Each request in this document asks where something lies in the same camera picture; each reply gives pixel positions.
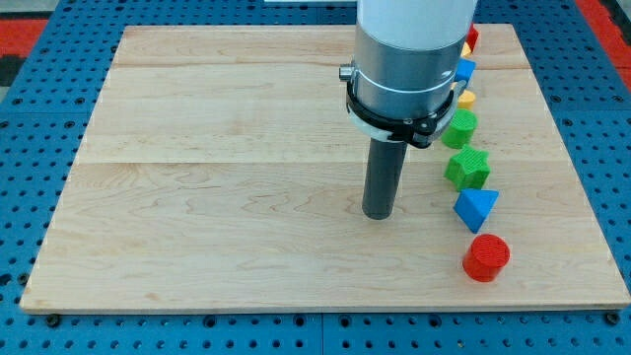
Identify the yellow block near green cylinder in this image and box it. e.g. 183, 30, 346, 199
457, 90, 476, 110

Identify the blue cube block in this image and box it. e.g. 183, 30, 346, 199
454, 58, 476, 82

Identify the blue triangle block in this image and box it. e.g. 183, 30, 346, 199
454, 188, 500, 233

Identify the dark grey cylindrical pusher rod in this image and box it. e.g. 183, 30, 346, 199
362, 139, 407, 220

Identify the red cylinder block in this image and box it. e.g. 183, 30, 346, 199
462, 234, 511, 282

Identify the yellow block behind arm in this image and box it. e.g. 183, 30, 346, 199
460, 42, 472, 58

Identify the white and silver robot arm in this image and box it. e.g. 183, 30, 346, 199
352, 0, 477, 119

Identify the red block at far edge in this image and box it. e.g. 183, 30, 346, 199
465, 24, 479, 51

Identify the green star block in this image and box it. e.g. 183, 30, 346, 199
444, 144, 491, 191

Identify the light wooden board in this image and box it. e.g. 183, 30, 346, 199
20, 25, 630, 315

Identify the black clamp ring with bolt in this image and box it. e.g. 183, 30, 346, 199
338, 63, 468, 150

